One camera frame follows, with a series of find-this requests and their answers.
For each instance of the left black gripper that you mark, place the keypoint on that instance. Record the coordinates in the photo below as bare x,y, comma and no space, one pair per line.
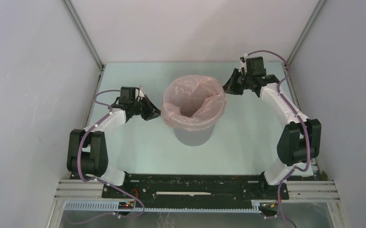
153,112

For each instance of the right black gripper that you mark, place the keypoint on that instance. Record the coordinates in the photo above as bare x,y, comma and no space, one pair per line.
231,87

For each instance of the pink plastic trash bag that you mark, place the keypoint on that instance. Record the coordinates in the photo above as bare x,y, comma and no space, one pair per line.
193,103

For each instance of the grey trash bin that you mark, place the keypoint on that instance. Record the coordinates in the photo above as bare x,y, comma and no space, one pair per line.
194,138

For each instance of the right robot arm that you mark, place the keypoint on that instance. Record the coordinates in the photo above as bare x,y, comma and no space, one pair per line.
300,139

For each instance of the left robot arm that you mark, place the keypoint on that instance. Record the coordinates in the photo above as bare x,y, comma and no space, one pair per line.
87,154

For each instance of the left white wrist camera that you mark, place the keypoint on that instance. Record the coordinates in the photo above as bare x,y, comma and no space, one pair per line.
139,94

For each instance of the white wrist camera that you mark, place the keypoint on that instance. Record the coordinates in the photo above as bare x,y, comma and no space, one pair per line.
139,94
243,68

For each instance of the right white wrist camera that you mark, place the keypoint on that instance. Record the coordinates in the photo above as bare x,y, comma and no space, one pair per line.
243,68

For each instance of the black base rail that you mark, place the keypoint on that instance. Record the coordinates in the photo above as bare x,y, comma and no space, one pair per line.
202,191

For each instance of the left aluminium frame post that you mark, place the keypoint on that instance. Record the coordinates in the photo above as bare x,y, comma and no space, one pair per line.
72,12

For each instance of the aluminium frame post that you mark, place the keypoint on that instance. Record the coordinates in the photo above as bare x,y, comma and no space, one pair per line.
72,12
306,30

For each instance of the right aluminium frame post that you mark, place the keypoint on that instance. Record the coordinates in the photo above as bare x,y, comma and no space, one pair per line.
306,30

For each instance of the white cable duct strip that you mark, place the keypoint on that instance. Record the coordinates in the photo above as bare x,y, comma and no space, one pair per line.
123,206

